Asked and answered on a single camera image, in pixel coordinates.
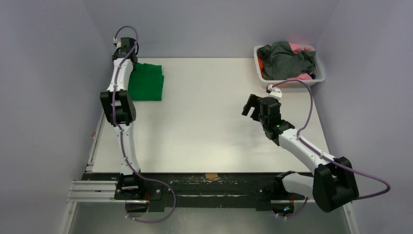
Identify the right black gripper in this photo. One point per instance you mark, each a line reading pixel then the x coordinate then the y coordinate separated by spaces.
pixel 256 109

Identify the green t shirt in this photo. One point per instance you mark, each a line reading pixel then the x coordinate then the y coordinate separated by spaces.
pixel 146 82

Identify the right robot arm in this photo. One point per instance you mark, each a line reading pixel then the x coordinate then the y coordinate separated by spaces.
pixel 332 183

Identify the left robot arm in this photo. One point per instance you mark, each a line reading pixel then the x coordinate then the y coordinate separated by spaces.
pixel 120 112

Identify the orange t shirt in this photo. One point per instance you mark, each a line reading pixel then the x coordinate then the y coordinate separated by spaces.
pixel 260 67

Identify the grey t shirt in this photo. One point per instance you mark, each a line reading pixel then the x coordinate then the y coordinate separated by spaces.
pixel 280 63

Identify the pink t shirt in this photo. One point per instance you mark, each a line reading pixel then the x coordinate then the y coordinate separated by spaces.
pixel 298 48

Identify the white laundry basket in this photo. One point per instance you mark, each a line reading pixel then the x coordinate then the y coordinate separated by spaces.
pixel 318 73

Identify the brown tape piece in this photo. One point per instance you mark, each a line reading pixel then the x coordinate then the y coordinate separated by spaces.
pixel 211 176

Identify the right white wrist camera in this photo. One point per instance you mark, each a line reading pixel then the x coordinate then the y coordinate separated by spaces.
pixel 274 92

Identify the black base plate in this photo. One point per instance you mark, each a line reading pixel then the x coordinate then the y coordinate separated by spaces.
pixel 153 192

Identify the left side aluminium rail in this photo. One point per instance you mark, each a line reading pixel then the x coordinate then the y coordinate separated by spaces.
pixel 102 130

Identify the aluminium frame rail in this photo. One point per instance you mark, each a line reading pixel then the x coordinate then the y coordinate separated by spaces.
pixel 86 191

